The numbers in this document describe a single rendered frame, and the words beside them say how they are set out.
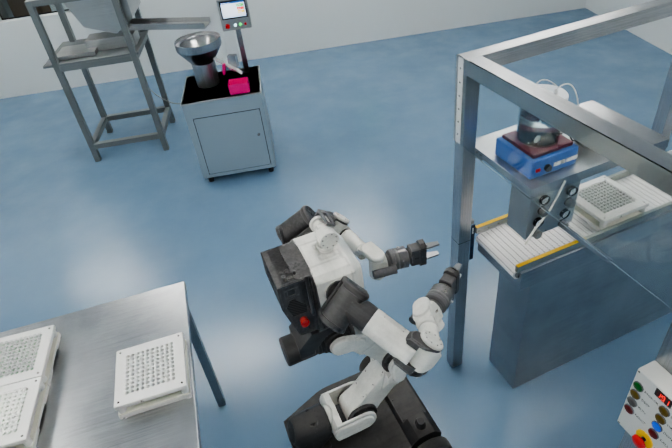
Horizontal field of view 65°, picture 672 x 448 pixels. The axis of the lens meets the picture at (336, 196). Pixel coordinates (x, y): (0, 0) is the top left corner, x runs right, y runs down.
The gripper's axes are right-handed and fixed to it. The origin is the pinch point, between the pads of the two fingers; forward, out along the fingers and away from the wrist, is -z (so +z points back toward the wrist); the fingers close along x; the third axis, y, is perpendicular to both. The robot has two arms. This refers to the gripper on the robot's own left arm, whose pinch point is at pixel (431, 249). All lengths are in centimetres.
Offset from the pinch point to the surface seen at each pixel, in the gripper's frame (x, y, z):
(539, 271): 11.3, 15.7, -40.1
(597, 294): 52, 5, -83
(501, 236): 7.4, -4.7, -34.1
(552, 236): 7, 3, -53
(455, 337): 75, -10, -18
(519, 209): -24.7, 15.9, -26.8
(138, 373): 7, 16, 118
